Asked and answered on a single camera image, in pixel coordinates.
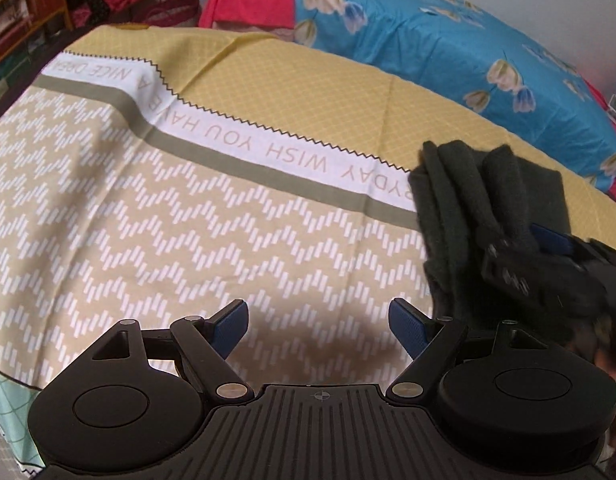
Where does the dark green knit sweater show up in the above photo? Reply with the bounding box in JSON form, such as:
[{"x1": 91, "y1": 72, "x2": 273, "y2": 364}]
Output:
[{"x1": 408, "y1": 141, "x2": 570, "y2": 333}]

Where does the beige yellow zigzag bed sheet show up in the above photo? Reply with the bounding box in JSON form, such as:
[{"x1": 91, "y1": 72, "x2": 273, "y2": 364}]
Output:
[{"x1": 0, "y1": 23, "x2": 616, "y2": 476}]

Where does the blue floral quilt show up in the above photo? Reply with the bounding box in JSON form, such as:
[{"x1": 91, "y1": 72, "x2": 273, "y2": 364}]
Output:
[{"x1": 294, "y1": 0, "x2": 616, "y2": 194}]

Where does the dark red woven bag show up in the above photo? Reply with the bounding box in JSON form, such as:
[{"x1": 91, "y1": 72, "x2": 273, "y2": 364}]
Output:
[{"x1": 137, "y1": 0, "x2": 202, "y2": 27}]

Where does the red blanket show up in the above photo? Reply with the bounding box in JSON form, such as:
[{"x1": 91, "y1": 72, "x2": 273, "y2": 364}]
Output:
[{"x1": 197, "y1": 0, "x2": 295, "y2": 29}]

